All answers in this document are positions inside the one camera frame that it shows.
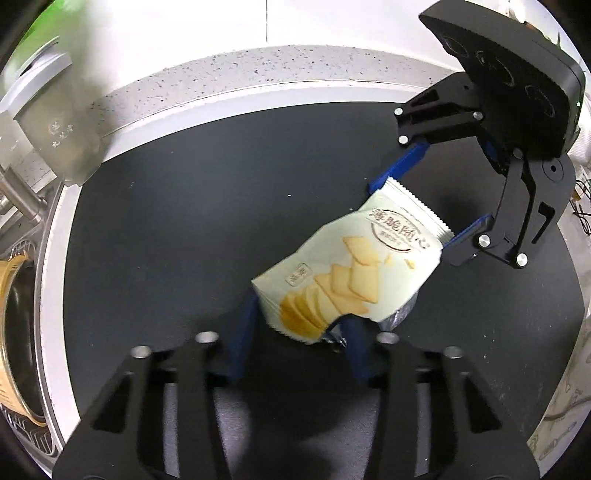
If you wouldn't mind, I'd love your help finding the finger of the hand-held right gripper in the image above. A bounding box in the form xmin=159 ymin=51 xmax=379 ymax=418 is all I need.
xmin=367 ymin=73 xmax=488 ymax=195
xmin=442 ymin=150 xmax=575 ymax=269

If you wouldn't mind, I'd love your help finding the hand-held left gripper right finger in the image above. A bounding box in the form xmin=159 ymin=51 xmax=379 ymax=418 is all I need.
xmin=339 ymin=316 xmax=541 ymax=480

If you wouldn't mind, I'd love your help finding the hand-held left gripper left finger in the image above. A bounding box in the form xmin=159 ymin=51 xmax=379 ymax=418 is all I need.
xmin=53 ymin=293 xmax=259 ymax=480

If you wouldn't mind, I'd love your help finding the cream biscuit snack packet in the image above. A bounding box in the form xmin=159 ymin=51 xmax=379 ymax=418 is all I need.
xmin=250 ymin=178 xmax=455 ymax=346

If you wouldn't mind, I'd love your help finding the white printed cloth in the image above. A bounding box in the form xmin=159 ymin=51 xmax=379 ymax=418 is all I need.
xmin=526 ymin=314 xmax=591 ymax=480

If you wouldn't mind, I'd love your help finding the steel sink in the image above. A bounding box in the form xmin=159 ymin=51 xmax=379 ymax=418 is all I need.
xmin=0 ymin=185 xmax=65 ymax=462

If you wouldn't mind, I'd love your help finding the yellow rimmed metal bowl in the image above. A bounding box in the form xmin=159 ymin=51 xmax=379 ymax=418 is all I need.
xmin=0 ymin=258 xmax=47 ymax=425

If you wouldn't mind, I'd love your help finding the steel faucet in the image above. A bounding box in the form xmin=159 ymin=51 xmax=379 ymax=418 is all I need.
xmin=0 ymin=166 xmax=47 ymax=222

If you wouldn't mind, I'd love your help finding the dark cable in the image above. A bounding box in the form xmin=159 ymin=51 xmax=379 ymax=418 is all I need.
xmin=570 ymin=175 xmax=591 ymax=236

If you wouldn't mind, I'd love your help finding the metal wire rack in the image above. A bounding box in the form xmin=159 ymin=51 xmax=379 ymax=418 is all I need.
xmin=0 ymin=406 xmax=61 ymax=467

